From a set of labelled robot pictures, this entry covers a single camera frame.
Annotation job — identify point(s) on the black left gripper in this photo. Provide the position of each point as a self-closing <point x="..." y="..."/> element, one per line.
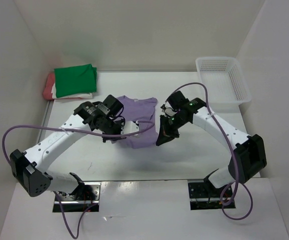
<point x="105" y="138"/>

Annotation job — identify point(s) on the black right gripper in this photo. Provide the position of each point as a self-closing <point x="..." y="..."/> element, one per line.
<point x="166" y="134"/>

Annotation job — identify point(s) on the purple t shirt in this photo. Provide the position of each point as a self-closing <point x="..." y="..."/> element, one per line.
<point x="139" y="110"/>

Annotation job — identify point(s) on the cream white t shirt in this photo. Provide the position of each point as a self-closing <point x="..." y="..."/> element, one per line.
<point x="73" y="96"/>

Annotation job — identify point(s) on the green t shirt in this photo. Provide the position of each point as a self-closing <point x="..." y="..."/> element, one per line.
<point x="81" y="79"/>

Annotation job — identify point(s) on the red t shirt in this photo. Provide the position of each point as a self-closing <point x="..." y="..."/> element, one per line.
<point x="48" y="87"/>

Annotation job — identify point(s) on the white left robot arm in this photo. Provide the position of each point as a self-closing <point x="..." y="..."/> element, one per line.
<point x="30" y="167"/>

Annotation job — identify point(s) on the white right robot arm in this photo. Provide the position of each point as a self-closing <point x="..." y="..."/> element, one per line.
<point x="248" y="155"/>

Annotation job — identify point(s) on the white plastic basket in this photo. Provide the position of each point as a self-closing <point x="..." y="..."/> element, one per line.
<point x="224" y="80"/>

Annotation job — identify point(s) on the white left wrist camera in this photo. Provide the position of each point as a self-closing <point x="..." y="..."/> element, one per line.
<point x="131" y="127"/>

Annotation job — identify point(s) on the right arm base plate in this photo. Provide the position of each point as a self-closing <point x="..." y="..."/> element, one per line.
<point x="202" y="199"/>

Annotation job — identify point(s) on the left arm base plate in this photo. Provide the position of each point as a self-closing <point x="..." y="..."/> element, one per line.
<point x="88" y="200"/>

